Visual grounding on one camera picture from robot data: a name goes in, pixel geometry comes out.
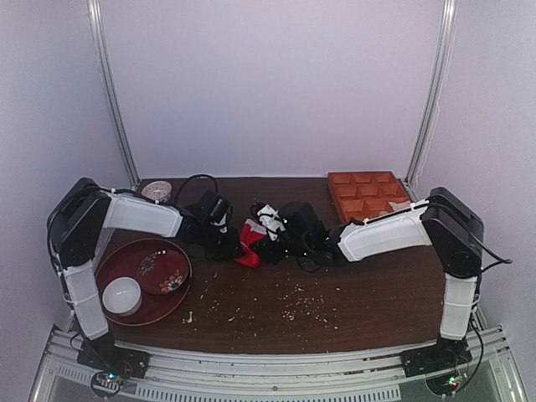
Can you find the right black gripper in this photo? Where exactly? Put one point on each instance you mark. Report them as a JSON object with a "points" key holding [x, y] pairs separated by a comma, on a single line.
{"points": [[273, 245]]}

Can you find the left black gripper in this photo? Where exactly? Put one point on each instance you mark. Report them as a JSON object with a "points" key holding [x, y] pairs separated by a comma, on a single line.
{"points": [[222, 244]]}

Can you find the red white underwear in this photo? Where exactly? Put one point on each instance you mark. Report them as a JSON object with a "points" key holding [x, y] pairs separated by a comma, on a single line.
{"points": [[251, 234]]}

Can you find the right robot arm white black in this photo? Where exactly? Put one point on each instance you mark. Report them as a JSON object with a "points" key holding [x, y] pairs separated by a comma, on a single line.
{"points": [[441, 221]]}

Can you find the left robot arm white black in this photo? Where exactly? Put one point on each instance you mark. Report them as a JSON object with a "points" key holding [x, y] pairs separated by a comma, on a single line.
{"points": [[75, 226]]}

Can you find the orange compartment tray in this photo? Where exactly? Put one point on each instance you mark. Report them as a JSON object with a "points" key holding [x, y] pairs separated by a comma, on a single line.
{"points": [[365, 195]]}

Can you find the red floral plate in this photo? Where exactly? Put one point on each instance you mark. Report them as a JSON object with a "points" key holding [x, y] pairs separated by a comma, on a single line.
{"points": [[162, 272]]}

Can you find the small patterned white bowl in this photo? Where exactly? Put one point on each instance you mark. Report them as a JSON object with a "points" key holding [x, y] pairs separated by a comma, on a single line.
{"points": [[158, 191]]}

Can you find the large dark red tray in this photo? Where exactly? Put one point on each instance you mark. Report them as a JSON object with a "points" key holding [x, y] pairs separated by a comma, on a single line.
{"points": [[124, 262]]}

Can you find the white round cup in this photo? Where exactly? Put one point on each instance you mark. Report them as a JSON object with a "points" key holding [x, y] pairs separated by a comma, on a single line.
{"points": [[122, 297]]}

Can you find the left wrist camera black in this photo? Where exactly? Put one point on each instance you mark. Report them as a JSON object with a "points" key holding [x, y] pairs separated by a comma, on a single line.
{"points": [[214, 210]]}

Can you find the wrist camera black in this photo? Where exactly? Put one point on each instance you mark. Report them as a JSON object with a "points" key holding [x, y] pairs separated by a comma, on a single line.
{"points": [[302, 223], [214, 210]]}

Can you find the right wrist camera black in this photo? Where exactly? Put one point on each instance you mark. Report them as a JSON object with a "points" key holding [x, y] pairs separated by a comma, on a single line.
{"points": [[302, 223]]}

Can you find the aluminium front rail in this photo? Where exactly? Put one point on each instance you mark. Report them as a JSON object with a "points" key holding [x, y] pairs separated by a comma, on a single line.
{"points": [[370, 375]]}

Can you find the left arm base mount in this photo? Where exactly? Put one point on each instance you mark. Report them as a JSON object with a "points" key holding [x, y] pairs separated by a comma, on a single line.
{"points": [[104, 355]]}

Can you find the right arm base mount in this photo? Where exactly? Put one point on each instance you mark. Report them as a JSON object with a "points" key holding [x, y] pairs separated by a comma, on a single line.
{"points": [[444, 354]]}

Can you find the left aluminium frame post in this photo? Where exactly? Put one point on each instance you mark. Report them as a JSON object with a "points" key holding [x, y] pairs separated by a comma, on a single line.
{"points": [[102, 55]]}

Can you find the aluminium frame post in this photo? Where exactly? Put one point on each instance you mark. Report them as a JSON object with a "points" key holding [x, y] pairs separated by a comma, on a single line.
{"points": [[102, 55], [437, 81]]}

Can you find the right aluminium frame post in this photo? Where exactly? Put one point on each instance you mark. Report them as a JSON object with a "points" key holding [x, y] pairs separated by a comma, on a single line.
{"points": [[437, 81]]}

